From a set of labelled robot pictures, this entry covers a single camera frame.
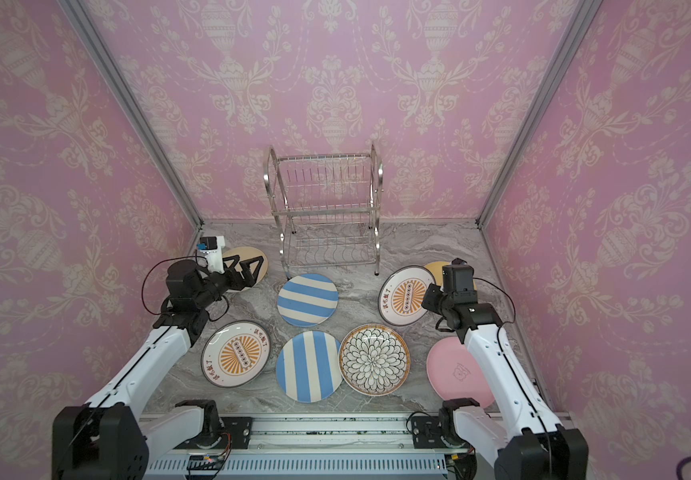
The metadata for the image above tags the orange sunburst plate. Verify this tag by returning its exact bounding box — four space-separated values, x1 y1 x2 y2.
379 265 435 327
201 321 272 388

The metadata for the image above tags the black white floral plate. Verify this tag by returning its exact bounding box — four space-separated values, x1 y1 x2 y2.
339 324 411 397

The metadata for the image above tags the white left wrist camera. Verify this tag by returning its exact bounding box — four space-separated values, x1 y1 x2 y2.
197 236 226 274

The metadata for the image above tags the cream plate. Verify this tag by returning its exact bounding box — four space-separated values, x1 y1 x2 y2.
223 246 269 291

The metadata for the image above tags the small circuit board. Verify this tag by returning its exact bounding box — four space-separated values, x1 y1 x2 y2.
187 455 226 472

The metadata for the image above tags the blue white striped plate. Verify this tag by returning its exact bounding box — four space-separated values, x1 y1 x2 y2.
277 274 340 328
276 331 343 404

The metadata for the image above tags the left aluminium corner post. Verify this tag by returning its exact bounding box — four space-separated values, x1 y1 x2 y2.
58 0 204 230

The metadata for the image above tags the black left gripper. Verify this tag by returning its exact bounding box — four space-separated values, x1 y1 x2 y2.
192 254 263 311

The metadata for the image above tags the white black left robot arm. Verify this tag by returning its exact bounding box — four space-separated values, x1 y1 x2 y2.
51 251 268 479

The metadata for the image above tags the pink plate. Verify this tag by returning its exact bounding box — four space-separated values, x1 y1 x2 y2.
427 337 495 408

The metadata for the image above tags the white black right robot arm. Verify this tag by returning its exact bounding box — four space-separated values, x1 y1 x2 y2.
421 259 589 479

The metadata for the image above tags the right aluminium corner post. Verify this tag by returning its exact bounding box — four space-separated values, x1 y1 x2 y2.
477 0 603 231

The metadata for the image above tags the aluminium corner post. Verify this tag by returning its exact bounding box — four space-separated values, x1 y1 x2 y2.
58 0 204 230
477 0 603 231

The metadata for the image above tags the chrome two-tier dish rack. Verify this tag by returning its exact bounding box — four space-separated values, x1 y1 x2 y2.
263 146 383 278

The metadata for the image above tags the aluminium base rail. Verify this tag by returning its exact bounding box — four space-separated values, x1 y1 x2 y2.
68 410 595 480

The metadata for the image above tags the blue white striped plate front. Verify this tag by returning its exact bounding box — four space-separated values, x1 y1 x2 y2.
276 331 343 404

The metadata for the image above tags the blue white striped plate rear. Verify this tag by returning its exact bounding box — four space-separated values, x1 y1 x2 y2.
277 274 340 328

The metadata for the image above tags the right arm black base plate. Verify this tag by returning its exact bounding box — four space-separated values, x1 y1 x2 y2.
407 413 471 450

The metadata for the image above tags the yellow plate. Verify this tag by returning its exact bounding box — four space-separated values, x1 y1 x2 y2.
425 261 451 287

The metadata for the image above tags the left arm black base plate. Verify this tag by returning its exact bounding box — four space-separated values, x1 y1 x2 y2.
175 416 253 451

